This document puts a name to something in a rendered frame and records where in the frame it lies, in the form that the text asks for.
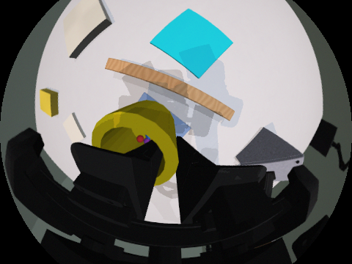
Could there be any cream flat slab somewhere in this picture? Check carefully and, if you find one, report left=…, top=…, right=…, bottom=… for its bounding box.
left=62, top=0, right=112, bottom=59

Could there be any olive yellow cup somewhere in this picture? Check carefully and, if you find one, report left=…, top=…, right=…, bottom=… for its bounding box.
left=92, top=100, right=179, bottom=186

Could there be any cream flat square tile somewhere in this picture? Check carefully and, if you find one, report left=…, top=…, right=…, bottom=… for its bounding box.
left=63, top=112, right=86, bottom=143

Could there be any yellow rectangular block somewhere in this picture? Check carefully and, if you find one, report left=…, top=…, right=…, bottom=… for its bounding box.
left=39, top=88, right=59, bottom=117

